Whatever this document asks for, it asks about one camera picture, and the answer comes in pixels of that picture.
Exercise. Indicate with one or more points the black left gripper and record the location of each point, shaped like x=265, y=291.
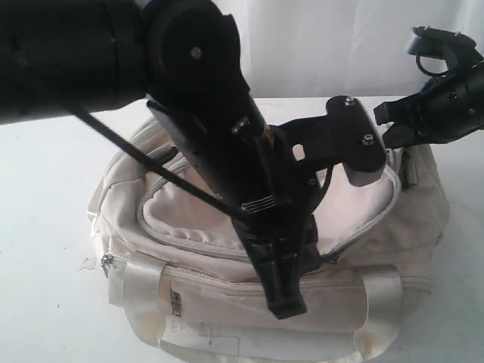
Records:
x=251, y=167

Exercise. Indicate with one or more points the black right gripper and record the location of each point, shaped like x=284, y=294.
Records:
x=448, y=112

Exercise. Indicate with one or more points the cream fabric duffel bag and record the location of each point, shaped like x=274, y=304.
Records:
x=177, y=269

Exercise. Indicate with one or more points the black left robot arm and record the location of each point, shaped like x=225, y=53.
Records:
x=78, y=58

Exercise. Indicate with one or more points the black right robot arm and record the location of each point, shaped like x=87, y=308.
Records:
x=446, y=109

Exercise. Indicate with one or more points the white backdrop curtain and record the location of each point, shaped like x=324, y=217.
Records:
x=302, y=49

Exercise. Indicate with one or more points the clear tape scrap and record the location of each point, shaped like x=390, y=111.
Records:
x=89, y=264

